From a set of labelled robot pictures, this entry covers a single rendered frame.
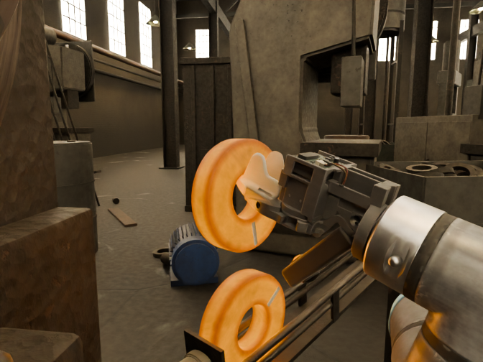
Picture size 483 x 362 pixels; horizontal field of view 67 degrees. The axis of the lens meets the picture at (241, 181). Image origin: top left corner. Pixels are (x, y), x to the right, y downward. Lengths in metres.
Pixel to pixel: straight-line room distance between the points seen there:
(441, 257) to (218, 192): 0.25
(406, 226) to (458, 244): 0.04
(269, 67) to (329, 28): 0.48
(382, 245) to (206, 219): 0.21
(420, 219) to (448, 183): 1.79
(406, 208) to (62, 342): 0.34
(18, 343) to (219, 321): 0.23
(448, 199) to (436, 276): 1.83
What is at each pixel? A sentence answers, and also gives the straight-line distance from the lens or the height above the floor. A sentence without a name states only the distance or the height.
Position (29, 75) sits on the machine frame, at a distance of 0.59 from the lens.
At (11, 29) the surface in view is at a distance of 0.33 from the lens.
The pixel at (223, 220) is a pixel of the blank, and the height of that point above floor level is 0.88.
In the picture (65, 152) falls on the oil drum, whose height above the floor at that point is 0.81.
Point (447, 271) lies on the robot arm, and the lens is 0.35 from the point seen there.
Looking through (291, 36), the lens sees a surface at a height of 1.62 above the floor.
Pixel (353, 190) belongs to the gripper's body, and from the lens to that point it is 0.40.
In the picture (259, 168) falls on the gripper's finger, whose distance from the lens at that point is 0.46.
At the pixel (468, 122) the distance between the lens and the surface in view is 3.88.
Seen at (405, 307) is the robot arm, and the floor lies 0.77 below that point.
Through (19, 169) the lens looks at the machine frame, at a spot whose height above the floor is 0.94.
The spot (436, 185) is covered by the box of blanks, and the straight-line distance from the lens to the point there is 2.12.
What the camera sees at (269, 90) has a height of 1.26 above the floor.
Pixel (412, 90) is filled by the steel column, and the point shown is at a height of 1.76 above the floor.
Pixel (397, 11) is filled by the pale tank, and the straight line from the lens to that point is 8.99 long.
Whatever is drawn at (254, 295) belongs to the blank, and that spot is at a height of 0.76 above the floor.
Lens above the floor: 0.99
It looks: 8 degrees down
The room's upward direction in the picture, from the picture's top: straight up
